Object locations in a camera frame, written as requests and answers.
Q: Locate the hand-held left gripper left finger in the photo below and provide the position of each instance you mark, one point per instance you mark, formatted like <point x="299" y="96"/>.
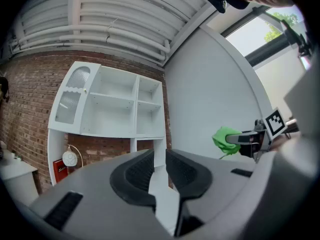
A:
<point x="120" y="181"/>

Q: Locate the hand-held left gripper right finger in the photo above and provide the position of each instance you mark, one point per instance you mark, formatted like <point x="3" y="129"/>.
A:
<point x="200" y="181"/>

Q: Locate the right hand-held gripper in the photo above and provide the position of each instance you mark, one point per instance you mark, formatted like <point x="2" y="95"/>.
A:
<point x="275" y="122"/>

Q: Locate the green cloth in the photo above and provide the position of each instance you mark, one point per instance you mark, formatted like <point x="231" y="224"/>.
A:
<point x="221" y="139"/>

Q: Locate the white shelving cabinet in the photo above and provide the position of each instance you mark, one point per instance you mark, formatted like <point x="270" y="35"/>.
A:
<point x="112" y="114"/>

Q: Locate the red book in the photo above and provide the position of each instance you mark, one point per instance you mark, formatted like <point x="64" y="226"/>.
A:
<point x="60" y="171"/>

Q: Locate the white ribbed glass cabinet door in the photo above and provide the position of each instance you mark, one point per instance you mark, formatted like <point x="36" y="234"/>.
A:
<point x="72" y="101"/>

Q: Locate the white side cabinet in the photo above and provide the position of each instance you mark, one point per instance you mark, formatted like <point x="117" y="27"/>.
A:
<point x="17" y="179"/>

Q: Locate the small plant sprig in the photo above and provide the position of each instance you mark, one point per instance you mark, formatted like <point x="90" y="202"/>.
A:
<point x="17" y="156"/>

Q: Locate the window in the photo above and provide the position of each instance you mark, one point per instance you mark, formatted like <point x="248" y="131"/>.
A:
<point x="247" y="36"/>

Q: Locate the black body-worn box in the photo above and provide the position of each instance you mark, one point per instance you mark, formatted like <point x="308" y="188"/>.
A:
<point x="293" y="37"/>

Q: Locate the white ceiling pipes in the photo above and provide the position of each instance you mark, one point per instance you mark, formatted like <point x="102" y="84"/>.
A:
<point x="112" y="21"/>

